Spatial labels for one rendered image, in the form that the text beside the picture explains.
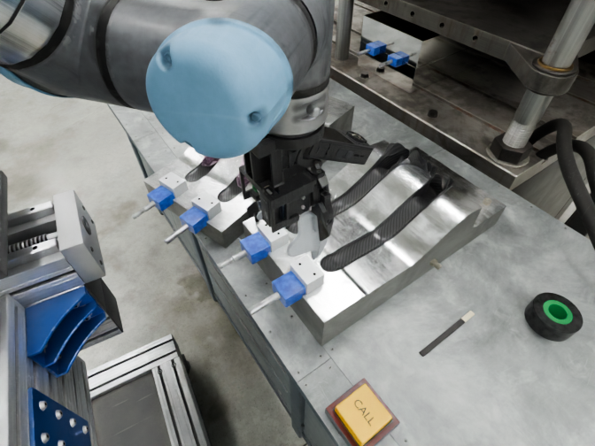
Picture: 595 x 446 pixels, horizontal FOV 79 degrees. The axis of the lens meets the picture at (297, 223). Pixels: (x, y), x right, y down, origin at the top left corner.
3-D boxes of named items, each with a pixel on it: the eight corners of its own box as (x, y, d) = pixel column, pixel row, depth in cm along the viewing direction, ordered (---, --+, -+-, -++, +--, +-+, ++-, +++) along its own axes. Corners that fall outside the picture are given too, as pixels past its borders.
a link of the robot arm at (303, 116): (298, 55, 38) (350, 87, 34) (298, 96, 41) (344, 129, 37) (235, 74, 35) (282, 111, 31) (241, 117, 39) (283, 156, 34)
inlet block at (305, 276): (258, 332, 59) (256, 316, 55) (243, 309, 61) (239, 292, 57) (323, 291, 64) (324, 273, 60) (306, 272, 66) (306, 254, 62)
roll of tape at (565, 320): (580, 342, 64) (592, 333, 61) (535, 341, 64) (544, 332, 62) (560, 302, 69) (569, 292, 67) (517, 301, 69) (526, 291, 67)
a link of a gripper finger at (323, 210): (305, 232, 49) (294, 175, 44) (315, 226, 50) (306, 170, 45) (326, 247, 46) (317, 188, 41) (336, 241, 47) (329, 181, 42)
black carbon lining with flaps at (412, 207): (329, 284, 64) (334, 251, 57) (279, 227, 73) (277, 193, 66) (458, 203, 77) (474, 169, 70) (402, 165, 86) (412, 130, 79)
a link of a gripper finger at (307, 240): (286, 272, 50) (273, 219, 45) (320, 253, 53) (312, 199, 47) (298, 285, 48) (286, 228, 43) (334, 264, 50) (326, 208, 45)
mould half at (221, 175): (225, 249, 78) (217, 213, 70) (150, 196, 89) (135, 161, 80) (350, 140, 104) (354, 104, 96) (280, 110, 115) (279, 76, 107)
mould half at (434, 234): (320, 347, 63) (325, 308, 53) (247, 249, 78) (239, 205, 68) (495, 224, 83) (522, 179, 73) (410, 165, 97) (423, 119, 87)
